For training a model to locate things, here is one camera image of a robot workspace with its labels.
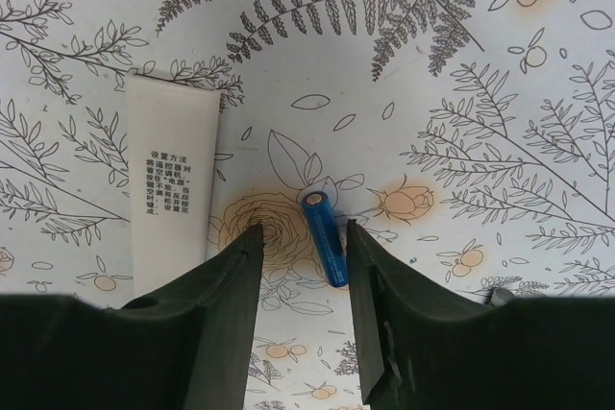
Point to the white remote battery cover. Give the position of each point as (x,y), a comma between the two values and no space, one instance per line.
(172,132)

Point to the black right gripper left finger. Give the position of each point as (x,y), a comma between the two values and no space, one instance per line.
(186,345)

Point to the floral table mat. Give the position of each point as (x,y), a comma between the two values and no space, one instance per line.
(476,169)

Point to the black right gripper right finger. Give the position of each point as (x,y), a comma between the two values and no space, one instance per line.
(421,346)

